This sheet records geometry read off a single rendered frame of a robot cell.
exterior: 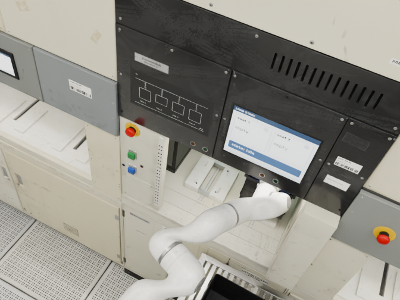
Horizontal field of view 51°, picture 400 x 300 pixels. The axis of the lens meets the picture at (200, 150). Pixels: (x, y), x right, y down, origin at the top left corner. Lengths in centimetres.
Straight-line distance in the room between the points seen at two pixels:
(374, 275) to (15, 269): 205
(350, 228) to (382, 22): 74
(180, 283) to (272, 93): 64
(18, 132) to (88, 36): 103
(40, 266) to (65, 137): 94
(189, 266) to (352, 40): 80
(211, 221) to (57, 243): 175
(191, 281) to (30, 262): 171
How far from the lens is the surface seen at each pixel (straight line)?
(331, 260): 172
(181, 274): 134
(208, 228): 131
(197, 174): 208
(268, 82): 120
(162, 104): 144
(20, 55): 177
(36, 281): 283
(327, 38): 109
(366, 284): 205
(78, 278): 279
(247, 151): 140
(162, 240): 137
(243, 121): 132
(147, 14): 127
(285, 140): 131
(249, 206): 149
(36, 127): 237
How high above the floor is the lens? 254
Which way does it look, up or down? 49 degrees down
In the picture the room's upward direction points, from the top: 11 degrees clockwise
